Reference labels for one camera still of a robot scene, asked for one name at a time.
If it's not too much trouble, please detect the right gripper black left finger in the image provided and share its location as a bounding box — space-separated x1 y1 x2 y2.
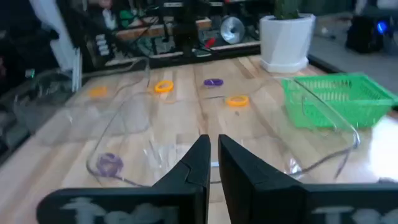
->
35 134 211 224

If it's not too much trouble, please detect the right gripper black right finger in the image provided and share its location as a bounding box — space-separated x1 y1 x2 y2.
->
218 134 398 224

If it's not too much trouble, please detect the purple spring keychain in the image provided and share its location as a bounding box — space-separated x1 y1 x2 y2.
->
95 152 124 177
203 78 224 88

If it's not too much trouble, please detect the orange spring keychain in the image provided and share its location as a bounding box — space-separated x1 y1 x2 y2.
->
154 80 175 94
89 86 109 99
226 95 250 108

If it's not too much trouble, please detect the clear plastic bin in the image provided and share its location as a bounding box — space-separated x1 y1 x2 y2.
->
85 76 361 187
12 57 152 147

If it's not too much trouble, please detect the green plastic mesh basket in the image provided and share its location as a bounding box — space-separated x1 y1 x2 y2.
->
281 73 398 130

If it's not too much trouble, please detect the white faceted plant pot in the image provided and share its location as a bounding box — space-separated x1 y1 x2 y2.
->
259 12 317 74

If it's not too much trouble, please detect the silver round lamp reflector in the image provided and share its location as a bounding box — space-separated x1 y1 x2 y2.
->
220 16 246 45

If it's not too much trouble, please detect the green cactus plant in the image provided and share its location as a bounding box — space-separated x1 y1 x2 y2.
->
273 0 301 20

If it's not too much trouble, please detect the black device with blue light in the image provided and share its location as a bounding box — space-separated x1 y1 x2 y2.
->
345 14 391 54

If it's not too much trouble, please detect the white panel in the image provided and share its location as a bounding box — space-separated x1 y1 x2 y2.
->
29 0 83 93

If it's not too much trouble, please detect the black table frame rail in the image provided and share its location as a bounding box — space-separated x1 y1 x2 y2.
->
307 54 343 75
104 43 262 68

